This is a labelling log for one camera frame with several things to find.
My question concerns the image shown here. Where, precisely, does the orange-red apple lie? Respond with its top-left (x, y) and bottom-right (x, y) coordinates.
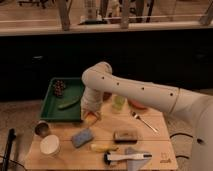
top-left (84, 113), bottom-right (97, 125)

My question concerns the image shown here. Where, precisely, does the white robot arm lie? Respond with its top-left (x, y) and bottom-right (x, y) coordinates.
top-left (81, 61), bottom-right (213, 171)

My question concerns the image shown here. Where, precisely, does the translucent green cup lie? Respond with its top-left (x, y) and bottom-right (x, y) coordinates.
top-left (112, 95), bottom-right (125, 110)

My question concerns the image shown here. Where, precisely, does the white paper cup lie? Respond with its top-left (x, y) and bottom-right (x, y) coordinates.
top-left (40, 135), bottom-right (60, 156)

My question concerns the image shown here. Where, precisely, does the small metal cup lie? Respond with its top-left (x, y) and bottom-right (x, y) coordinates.
top-left (34, 122), bottom-right (51, 138)

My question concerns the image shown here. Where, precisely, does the dark brown bowl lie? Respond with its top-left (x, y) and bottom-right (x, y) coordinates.
top-left (103, 92), bottom-right (112, 101)

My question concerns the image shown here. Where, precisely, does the blue sponge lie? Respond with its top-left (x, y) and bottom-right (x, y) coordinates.
top-left (72, 128), bottom-right (94, 148)

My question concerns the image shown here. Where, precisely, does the green cucumber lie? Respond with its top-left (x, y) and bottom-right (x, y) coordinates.
top-left (58, 98), bottom-right (80, 110)

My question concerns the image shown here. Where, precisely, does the yellow banana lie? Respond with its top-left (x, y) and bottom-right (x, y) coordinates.
top-left (90, 144), bottom-right (118, 152)

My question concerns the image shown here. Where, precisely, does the silver fork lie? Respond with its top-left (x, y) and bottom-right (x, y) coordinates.
top-left (131, 112), bottom-right (158, 133)

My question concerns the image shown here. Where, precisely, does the orange bowl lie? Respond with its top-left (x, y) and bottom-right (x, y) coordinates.
top-left (128, 100), bottom-right (147, 110)

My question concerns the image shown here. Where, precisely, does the dark grape bunch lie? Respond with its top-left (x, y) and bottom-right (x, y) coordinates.
top-left (53, 80), bottom-right (66, 97)

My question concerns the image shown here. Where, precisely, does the green plastic tray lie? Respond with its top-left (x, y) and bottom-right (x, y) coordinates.
top-left (40, 77), bottom-right (84, 122)

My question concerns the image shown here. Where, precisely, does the black stand pole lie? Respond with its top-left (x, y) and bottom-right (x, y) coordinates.
top-left (1, 128), bottom-right (16, 171)

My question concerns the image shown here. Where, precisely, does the black cable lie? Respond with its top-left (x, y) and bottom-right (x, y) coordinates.
top-left (169, 132), bottom-right (194, 171)

